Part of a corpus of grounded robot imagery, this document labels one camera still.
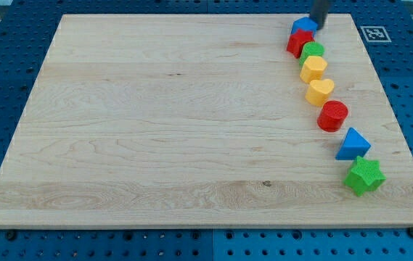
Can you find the green circle block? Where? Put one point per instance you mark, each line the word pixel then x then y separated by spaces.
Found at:
pixel 312 48

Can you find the wooden board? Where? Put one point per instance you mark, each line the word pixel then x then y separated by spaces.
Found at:
pixel 197 121

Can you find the yellow heart block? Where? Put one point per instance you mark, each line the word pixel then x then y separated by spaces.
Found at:
pixel 319 91

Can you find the yellow pentagon block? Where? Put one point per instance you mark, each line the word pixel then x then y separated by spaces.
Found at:
pixel 313 69

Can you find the red cylinder block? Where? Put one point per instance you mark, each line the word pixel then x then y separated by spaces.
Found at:
pixel 332 116

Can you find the red star block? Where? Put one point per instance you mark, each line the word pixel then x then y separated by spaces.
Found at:
pixel 297 40

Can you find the blue cube block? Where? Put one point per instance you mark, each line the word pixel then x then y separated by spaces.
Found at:
pixel 306 24

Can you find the blue triangle block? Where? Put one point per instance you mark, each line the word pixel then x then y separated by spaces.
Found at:
pixel 353 145

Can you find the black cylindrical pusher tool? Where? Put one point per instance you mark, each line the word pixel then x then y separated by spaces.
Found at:
pixel 319 11

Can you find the green star block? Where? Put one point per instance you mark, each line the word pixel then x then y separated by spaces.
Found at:
pixel 364 175

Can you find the white fiducial marker tag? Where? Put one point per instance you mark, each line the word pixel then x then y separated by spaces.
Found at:
pixel 375 34

